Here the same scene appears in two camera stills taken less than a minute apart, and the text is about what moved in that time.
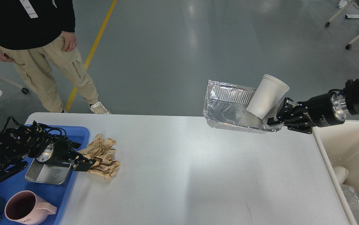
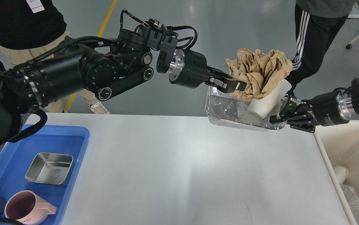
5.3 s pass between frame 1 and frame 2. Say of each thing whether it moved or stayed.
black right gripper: stayed
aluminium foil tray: stayed
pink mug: stayed
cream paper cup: stayed
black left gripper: moved
